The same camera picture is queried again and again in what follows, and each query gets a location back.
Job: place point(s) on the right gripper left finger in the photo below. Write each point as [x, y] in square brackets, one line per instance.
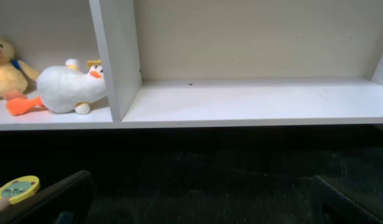
[60, 199]

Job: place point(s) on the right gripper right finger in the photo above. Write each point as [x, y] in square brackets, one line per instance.
[343, 208]

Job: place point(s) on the yellow rattle drum toy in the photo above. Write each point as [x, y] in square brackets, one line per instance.
[18, 189]

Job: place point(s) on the white plush duck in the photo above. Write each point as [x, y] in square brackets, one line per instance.
[66, 88]

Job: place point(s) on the yellow plush duck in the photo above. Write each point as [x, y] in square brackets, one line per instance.
[7, 77]

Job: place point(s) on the white shelf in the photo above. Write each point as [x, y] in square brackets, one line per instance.
[241, 99]

